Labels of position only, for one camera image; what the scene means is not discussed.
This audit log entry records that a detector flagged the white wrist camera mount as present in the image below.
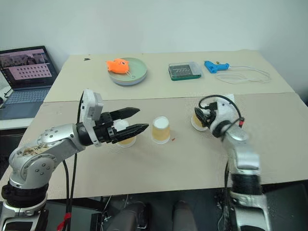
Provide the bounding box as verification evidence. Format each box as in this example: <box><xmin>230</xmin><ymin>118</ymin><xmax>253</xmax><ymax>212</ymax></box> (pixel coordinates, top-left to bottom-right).
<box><xmin>211</xmin><ymin>93</ymin><xmax>236</xmax><ymax>127</ymax></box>
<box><xmin>79</xmin><ymin>89</ymin><xmax>104</xmax><ymax>148</ymax></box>

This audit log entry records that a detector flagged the orange fish toy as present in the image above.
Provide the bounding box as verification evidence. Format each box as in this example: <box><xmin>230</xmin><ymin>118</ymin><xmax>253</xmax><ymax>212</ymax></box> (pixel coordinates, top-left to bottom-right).
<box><xmin>105</xmin><ymin>58</ymin><xmax>131</xmax><ymax>75</ymax></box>

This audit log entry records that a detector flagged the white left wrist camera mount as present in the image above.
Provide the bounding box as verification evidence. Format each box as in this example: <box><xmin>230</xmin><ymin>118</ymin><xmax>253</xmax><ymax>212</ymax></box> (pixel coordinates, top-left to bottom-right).
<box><xmin>79</xmin><ymin>89</ymin><xmax>104</xmax><ymax>148</ymax></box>

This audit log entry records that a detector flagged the blue glue gun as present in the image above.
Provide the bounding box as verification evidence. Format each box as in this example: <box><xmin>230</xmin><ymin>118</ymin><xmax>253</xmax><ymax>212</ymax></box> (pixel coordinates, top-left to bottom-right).
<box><xmin>204</xmin><ymin>60</ymin><xmax>230</xmax><ymax>74</ymax></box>

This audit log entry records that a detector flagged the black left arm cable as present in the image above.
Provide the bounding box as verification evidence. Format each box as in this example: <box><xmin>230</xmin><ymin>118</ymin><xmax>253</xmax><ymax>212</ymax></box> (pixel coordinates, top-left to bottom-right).
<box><xmin>62</xmin><ymin>95</ymin><xmax>84</xmax><ymax>231</ymax></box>

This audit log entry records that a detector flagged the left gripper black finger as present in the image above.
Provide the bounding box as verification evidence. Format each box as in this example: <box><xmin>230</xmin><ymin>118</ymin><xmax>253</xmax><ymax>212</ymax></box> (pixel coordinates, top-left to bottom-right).
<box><xmin>113</xmin><ymin>123</ymin><xmax>150</xmax><ymax>143</ymax></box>
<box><xmin>109</xmin><ymin>107</ymin><xmax>141</xmax><ymax>120</ymax></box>

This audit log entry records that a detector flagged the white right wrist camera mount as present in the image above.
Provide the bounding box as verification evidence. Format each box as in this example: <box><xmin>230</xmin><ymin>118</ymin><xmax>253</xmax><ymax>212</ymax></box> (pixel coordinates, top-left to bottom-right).
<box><xmin>211</xmin><ymin>93</ymin><xmax>236</xmax><ymax>127</ymax></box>

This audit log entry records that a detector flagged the white side table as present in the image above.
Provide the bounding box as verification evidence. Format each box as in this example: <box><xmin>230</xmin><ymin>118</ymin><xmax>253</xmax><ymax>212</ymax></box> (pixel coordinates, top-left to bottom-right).
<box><xmin>0</xmin><ymin>117</ymin><xmax>37</xmax><ymax>131</ymax></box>

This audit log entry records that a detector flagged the clear green bit box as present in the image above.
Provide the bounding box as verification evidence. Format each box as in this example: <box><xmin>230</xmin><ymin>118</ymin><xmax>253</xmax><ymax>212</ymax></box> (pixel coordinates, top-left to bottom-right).
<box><xmin>167</xmin><ymin>61</ymin><xmax>202</xmax><ymax>82</ymax></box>

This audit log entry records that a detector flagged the beige cardboard sheet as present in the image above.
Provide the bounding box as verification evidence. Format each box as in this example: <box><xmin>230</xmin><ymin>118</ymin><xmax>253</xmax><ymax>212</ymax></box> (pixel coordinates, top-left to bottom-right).
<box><xmin>44</xmin><ymin>49</ymin><xmax>296</xmax><ymax>103</ymax></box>
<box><xmin>0</xmin><ymin>92</ymin><xmax>308</xmax><ymax>201</ymax></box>

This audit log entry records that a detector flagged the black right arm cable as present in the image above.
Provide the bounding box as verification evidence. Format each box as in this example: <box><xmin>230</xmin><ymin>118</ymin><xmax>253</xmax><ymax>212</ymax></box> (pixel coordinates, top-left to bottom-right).
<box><xmin>224</xmin><ymin>160</ymin><xmax>233</xmax><ymax>231</ymax></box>

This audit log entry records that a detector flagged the white glue gun cord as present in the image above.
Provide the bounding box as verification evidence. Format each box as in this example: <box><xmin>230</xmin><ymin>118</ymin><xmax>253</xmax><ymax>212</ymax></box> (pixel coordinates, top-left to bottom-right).
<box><xmin>215</xmin><ymin>64</ymin><xmax>272</xmax><ymax>85</ymax></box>

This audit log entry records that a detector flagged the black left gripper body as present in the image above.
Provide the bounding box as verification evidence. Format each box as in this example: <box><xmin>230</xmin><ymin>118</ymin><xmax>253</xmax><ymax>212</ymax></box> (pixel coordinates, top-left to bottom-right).
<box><xmin>93</xmin><ymin>111</ymin><xmax>119</xmax><ymax>145</ymax></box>

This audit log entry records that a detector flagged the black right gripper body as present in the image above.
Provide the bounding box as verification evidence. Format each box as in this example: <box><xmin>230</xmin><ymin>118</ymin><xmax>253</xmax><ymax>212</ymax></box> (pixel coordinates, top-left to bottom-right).
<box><xmin>203</xmin><ymin>102</ymin><xmax>219</xmax><ymax>126</ymax></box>

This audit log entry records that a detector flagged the pale blue plate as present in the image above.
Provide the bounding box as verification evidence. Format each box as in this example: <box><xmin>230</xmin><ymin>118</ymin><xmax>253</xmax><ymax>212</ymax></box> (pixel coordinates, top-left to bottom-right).
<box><xmin>109</xmin><ymin>72</ymin><xmax>148</xmax><ymax>87</ymax></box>

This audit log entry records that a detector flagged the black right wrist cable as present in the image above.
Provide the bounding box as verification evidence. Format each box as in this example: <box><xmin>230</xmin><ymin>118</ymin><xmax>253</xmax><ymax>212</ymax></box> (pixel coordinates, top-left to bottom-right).
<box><xmin>197</xmin><ymin>94</ymin><xmax>245</xmax><ymax>142</ymax></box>

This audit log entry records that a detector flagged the black laptop cable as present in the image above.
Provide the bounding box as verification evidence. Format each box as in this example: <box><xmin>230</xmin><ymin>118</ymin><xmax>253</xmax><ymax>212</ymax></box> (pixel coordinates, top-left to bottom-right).
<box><xmin>0</xmin><ymin>69</ymin><xmax>13</xmax><ymax>109</ymax></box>

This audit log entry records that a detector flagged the pale green plate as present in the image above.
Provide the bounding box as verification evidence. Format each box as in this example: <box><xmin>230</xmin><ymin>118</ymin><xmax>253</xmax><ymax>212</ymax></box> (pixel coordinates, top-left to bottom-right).
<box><xmin>108</xmin><ymin>57</ymin><xmax>148</xmax><ymax>84</ymax></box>

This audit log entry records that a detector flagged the grey open laptop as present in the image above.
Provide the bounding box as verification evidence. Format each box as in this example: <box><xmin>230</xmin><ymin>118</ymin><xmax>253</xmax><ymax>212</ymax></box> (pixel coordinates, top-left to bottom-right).
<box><xmin>0</xmin><ymin>45</ymin><xmax>59</xmax><ymax>121</ymax></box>

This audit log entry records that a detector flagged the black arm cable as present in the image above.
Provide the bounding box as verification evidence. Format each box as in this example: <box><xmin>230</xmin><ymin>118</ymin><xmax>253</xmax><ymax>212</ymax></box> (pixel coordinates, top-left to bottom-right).
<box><xmin>62</xmin><ymin>95</ymin><xmax>84</xmax><ymax>231</ymax></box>
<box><xmin>224</xmin><ymin>160</ymin><xmax>233</xmax><ymax>231</ymax></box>

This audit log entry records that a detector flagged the red tape on cable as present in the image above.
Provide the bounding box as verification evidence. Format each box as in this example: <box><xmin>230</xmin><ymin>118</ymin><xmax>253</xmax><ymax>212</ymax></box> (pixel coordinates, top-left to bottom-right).
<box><xmin>57</xmin><ymin>212</ymin><xmax>72</xmax><ymax>231</ymax></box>

